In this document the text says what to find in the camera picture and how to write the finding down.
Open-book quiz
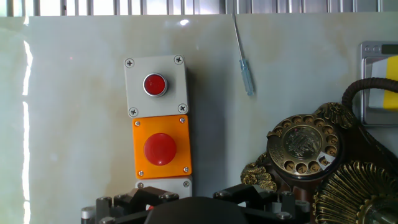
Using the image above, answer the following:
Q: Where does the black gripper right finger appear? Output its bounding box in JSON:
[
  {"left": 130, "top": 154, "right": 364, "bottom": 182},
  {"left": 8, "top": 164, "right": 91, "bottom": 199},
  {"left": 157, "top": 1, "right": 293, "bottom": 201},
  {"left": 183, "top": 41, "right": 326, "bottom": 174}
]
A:
[{"left": 213, "top": 183, "right": 312, "bottom": 224}]

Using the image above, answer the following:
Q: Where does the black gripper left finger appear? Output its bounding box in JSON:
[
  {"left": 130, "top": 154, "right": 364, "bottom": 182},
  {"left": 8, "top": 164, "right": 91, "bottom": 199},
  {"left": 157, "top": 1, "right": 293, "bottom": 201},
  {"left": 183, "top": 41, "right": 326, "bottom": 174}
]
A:
[{"left": 81, "top": 185, "right": 180, "bottom": 224}]

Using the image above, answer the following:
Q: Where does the blue handled small screwdriver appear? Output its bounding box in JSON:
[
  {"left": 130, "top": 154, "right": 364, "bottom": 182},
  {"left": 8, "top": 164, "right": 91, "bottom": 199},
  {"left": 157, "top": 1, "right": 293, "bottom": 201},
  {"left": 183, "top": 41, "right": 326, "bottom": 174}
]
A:
[{"left": 231, "top": 14, "right": 255, "bottom": 97}]

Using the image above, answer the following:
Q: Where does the brown brass rotary phone base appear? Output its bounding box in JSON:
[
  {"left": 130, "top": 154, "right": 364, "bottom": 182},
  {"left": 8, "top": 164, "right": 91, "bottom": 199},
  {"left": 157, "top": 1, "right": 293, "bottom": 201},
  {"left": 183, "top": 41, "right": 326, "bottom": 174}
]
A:
[{"left": 239, "top": 101, "right": 398, "bottom": 224}]

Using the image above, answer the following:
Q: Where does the grey box red mushroom button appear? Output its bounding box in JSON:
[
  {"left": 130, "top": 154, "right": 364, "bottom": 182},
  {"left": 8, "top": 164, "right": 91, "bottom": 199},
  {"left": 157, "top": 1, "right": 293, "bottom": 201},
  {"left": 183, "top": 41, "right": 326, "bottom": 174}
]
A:
[{"left": 135, "top": 175, "right": 193, "bottom": 200}]

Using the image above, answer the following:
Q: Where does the orange box red mushroom button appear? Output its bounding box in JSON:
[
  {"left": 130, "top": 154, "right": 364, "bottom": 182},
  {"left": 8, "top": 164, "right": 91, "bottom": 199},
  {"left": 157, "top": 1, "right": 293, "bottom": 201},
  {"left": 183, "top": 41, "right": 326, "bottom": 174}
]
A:
[{"left": 132, "top": 114, "right": 193, "bottom": 180}]

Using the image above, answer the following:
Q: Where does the grey box flat red button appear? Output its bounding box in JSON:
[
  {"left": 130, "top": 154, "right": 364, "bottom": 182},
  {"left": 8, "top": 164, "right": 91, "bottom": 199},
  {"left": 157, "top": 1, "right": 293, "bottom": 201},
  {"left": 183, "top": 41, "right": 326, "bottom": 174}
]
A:
[{"left": 123, "top": 54, "right": 190, "bottom": 119}]

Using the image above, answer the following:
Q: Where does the dark braided phone cord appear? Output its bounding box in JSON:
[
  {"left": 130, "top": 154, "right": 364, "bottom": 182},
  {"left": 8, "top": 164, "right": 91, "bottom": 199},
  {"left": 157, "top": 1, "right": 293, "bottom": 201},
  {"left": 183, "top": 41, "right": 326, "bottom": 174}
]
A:
[{"left": 341, "top": 77, "right": 398, "bottom": 109}]

